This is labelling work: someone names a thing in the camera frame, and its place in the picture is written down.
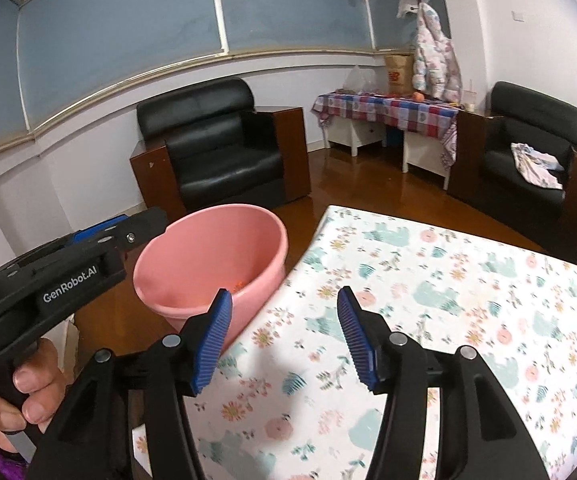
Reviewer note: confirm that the brown paper bag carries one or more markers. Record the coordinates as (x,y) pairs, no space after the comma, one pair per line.
(399,68)

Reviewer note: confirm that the plaid tablecloth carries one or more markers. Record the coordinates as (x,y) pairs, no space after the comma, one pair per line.
(433,119)

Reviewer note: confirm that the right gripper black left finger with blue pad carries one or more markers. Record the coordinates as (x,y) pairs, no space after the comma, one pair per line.
(125,418)

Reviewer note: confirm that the orange fruit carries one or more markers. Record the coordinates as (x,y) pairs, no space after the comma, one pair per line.
(418,96)

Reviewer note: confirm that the hanging floral jacket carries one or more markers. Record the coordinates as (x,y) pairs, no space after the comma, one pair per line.
(435,72)

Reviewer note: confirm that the white side table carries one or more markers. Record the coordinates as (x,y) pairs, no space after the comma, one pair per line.
(414,150)

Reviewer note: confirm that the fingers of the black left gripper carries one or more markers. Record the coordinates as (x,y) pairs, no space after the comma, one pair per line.
(123,235)

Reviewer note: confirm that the left black leather armchair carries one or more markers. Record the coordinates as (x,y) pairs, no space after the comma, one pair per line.
(208,144)

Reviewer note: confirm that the pink plastic bucket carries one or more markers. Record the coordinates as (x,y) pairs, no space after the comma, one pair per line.
(178,273)

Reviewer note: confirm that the black leather armchair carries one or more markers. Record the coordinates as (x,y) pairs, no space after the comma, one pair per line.
(208,144)
(484,174)

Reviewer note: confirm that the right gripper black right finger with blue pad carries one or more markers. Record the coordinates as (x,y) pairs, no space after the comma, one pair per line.
(481,434)

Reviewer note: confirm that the orange plastic bag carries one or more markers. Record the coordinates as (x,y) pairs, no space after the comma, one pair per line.
(239,285)

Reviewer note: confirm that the floral bear tablecloth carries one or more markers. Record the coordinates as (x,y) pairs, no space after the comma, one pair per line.
(286,402)

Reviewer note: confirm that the right black leather armchair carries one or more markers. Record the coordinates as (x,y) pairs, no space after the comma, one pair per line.
(484,174)

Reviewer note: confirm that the cloth on armchair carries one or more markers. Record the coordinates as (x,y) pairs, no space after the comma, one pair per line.
(537,168)

